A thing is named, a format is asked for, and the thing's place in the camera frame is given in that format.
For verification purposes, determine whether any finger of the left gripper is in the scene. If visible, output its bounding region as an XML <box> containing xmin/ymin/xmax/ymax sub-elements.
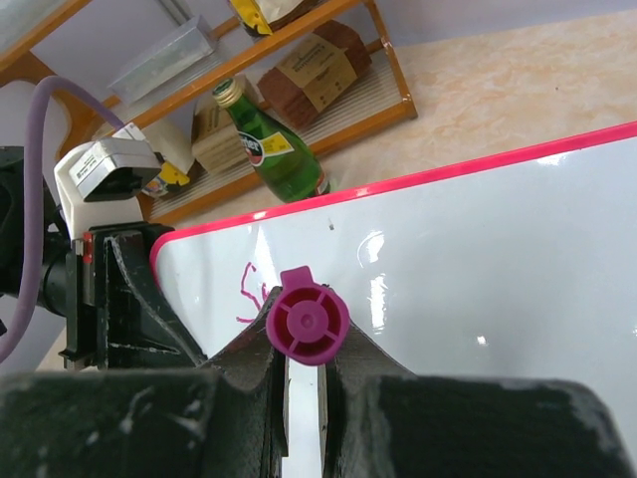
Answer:
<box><xmin>102</xmin><ymin>223</ymin><xmax>207</xmax><ymax>369</ymax></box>

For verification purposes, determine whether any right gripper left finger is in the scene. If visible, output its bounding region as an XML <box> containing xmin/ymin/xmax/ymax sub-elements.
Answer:
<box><xmin>1</xmin><ymin>289</ymin><xmax>288</xmax><ymax>477</ymax></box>

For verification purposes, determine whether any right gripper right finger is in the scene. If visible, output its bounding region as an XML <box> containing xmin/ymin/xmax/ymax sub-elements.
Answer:
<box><xmin>319</xmin><ymin>328</ymin><xmax>636</xmax><ymax>477</ymax></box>

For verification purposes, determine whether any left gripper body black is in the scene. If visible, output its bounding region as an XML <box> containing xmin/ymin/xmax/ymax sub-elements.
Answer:
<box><xmin>42</xmin><ymin>226</ymin><xmax>107</xmax><ymax>371</ymax></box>

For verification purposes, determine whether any marker pen with magenta cap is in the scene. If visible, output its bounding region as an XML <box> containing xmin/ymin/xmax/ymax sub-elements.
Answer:
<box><xmin>266</xmin><ymin>266</ymin><xmax>350</xmax><ymax>366</ymax></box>

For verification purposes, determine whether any whiteboard with pink frame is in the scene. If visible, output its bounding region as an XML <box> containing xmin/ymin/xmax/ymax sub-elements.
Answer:
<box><xmin>150</xmin><ymin>123</ymin><xmax>636</xmax><ymax>462</ymax></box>

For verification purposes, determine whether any brown cardboard packet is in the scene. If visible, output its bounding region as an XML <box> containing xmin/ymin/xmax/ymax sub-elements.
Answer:
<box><xmin>191</xmin><ymin>96</ymin><xmax>248</xmax><ymax>175</ymax></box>

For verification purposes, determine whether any green glass bottle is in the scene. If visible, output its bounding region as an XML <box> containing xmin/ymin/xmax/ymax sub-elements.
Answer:
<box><xmin>212</xmin><ymin>79</ymin><xmax>331</xmax><ymax>203</ymax></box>

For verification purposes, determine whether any orange wooden shelf rack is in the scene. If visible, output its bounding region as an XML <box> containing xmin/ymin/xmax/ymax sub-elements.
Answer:
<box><xmin>0</xmin><ymin>0</ymin><xmax>419</xmax><ymax>225</ymax></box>

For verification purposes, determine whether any clear plastic box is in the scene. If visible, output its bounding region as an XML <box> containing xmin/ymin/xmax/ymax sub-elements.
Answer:
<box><xmin>108</xmin><ymin>15</ymin><xmax>217</xmax><ymax>104</ymax></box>

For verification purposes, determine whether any white paper bag upper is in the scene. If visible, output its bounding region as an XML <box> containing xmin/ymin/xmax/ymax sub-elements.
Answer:
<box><xmin>228</xmin><ymin>0</ymin><xmax>319</xmax><ymax>39</ymax></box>

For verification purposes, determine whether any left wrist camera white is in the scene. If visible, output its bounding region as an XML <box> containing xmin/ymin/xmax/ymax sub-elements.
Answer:
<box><xmin>54</xmin><ymin>123</ymin><xmax>162</xmax><ymax>240</ymax></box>

